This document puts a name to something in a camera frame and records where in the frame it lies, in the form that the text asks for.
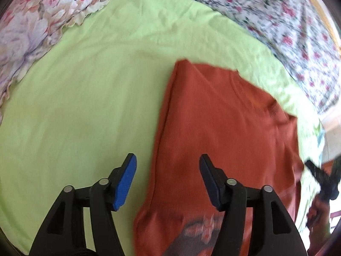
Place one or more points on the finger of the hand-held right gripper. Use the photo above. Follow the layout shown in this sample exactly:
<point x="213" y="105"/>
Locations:
<point x="315" y="172"/>

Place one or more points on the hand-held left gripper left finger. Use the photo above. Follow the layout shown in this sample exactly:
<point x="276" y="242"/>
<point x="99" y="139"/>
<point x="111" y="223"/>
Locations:
<point x="124" y="184"/>

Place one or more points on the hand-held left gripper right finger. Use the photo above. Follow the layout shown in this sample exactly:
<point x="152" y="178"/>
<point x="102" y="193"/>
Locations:
<point x="210" y="184"/>

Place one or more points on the orange knit sweater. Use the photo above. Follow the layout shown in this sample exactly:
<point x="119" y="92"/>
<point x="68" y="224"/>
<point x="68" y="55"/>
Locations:
<point x="213" y="128"/>

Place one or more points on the person's right hand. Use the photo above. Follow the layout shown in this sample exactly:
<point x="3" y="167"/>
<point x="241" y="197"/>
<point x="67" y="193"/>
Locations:
<point x="319" y="210"/>

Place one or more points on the light blue cloth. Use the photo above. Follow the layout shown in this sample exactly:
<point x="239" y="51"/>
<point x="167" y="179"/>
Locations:
<point x="320" y="137"/>

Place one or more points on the light green bed sheet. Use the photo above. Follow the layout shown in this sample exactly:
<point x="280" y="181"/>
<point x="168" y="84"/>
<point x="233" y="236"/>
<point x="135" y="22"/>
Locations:
<point x="88" y="98"/>

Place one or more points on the white rose print bedsheet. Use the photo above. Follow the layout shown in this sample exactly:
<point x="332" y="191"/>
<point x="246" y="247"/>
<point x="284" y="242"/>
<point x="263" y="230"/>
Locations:
<point x="279" y="18"/>

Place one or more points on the purple floral ruffled pillow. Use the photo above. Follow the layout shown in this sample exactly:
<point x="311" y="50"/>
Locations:
<point x="34" y="24"/>

